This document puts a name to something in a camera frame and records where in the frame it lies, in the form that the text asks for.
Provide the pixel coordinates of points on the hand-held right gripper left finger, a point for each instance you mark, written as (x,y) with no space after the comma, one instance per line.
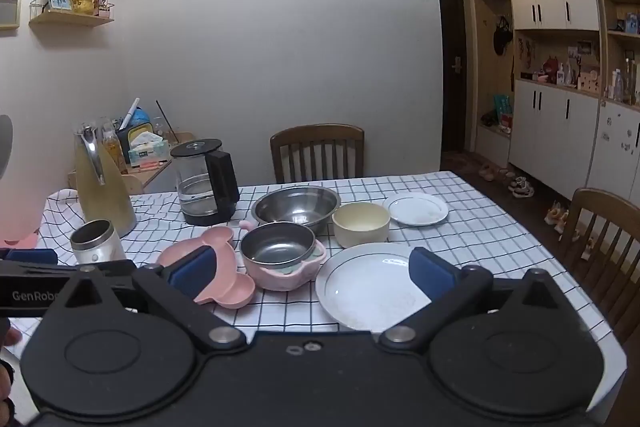
(192,274)

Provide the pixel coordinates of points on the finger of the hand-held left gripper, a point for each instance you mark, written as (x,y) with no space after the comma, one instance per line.
(45,270)
(30,256)

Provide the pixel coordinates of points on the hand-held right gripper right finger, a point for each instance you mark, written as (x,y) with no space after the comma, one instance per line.
(430,274)

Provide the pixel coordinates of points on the pink bear-shaped plate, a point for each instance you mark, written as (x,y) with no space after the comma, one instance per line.
(220,239)

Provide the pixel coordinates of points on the large white plate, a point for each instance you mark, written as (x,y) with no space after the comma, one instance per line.
(365,287)

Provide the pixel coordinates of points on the small white plate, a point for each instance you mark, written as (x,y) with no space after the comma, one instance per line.
(416,209)

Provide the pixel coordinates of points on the cream bowl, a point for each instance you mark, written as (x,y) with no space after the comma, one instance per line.
(361,222)

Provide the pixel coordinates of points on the pink steel-lined bowl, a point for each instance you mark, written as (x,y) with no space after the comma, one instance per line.
(277,249)

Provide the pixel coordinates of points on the large stainless steel bowl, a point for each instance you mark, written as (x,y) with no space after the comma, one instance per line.
(295,207)

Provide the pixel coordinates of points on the person's left hand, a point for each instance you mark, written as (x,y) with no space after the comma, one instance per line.
(10,336)

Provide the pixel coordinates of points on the white steel-lined mug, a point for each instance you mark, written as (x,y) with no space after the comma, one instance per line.
(97,244)

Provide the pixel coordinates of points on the checked white tablecloth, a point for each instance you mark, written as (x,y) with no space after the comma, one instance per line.
(480,217)

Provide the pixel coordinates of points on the glass electric kettle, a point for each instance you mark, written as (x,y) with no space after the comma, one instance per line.
(200,187)

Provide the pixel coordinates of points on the gold thermos pitcher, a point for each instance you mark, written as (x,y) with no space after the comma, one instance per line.
(102,202)

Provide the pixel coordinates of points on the wooden side table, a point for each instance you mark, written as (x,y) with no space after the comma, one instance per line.
(150,174)

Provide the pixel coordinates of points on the pair of shoes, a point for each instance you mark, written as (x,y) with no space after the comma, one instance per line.
(521,187)
(557,217)

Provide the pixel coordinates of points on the tissue box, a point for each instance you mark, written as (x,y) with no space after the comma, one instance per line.
(147,149)

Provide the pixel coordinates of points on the blue bag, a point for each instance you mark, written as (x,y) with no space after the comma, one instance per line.
(140,119)

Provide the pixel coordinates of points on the wooden chair with cushion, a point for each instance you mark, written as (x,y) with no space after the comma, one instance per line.
(317,152)

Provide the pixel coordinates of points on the dark door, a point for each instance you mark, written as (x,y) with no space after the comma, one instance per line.
(451,57)

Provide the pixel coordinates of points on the black hanging bag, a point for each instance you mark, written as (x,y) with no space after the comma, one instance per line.
(502,38)

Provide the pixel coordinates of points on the wooden wall shelf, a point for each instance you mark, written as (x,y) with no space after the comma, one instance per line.
(70,19)

